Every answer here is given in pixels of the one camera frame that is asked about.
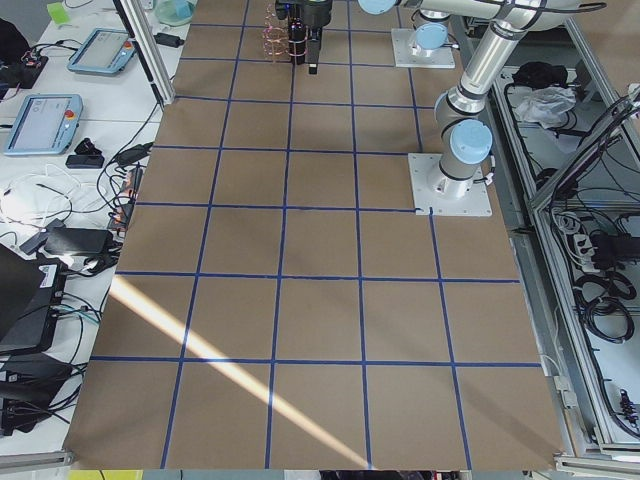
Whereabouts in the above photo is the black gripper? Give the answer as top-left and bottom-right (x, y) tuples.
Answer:
(277, 0), (333, 75)

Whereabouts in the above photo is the dark wine bottle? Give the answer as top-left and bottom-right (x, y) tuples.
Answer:
(288, 17), (307, 65)

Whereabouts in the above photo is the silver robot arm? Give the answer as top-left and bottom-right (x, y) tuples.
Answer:
(409, 22), (459, 57)
(359, 0), (606, 200)

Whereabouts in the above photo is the blue foam block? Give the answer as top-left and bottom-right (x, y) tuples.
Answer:
(170, 0), (195, 19)

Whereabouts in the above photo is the black power adapter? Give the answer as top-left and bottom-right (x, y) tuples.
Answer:
(154, 32), (185, 48)

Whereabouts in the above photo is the green glass plate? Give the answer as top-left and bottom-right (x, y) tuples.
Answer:
(154, 0), (197, 27)

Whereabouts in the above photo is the far blue teach pendant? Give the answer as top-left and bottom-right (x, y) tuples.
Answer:
(67, 28), (135, 76)

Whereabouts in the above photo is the blue teach pendant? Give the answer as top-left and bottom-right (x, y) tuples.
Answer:
(67, 28), (135, 76)
(3, 94), (83, 156)

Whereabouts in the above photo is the near blue teach pendant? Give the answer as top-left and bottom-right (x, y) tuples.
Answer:
(3, 94), (83, 156)

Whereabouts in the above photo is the black laptop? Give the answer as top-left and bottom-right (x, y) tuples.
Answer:
(1, 246), (67, 356)

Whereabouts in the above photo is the copper wire wine basket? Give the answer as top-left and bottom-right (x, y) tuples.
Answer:
(262, 1), (291, 63)

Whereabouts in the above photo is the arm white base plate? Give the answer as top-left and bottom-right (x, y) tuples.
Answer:
(408, 153), (492, 217)
(391, 25), (455, 69)

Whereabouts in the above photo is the aluminium frame post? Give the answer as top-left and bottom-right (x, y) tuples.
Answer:
(113, 0), (175, 107)

